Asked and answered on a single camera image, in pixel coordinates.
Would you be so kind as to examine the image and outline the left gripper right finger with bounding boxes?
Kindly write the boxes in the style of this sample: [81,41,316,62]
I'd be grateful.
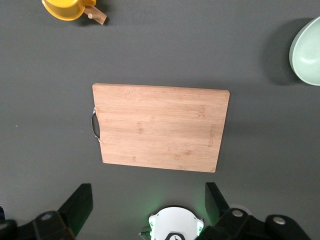
[199,182,266,240]

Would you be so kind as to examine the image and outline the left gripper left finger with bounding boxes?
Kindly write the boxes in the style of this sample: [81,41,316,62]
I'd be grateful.
[32,183,94,240]

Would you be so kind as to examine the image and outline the wooden cutting board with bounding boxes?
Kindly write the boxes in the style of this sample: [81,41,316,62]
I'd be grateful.
[90,83,231,174]

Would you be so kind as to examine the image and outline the light green bowl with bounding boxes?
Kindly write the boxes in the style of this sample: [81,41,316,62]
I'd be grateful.
[289,16,320,87]

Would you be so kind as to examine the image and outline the wooden peg drying rack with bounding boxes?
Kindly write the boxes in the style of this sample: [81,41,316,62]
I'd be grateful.
[83,5,108,26]

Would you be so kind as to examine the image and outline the yellow cup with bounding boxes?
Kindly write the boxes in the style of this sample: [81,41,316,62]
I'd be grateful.
[41,0,97,22]

